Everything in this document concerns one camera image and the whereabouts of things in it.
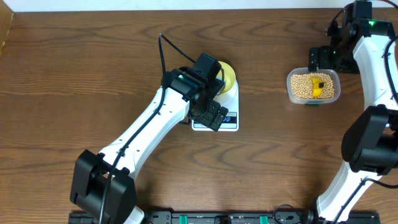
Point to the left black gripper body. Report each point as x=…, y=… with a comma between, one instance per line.
x=206, y=113

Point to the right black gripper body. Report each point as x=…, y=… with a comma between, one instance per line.
x=337, y=59

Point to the yellow measuring scoop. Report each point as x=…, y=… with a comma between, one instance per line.
x=318, y=86

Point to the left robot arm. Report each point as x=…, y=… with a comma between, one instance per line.
x=103, y=184

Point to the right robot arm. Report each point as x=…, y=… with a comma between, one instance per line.
x=363, y=45

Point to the yellow bowl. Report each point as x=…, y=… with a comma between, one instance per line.
x=227, y=75

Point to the white digital kitchen scale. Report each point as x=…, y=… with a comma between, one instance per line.
x=231, y=102

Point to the clear plastic container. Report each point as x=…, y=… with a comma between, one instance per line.
x=336, y=85

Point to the soybeans pile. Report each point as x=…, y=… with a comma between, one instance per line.
x=302, y=86

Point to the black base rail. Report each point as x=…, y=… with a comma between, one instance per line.
x=224, y=218

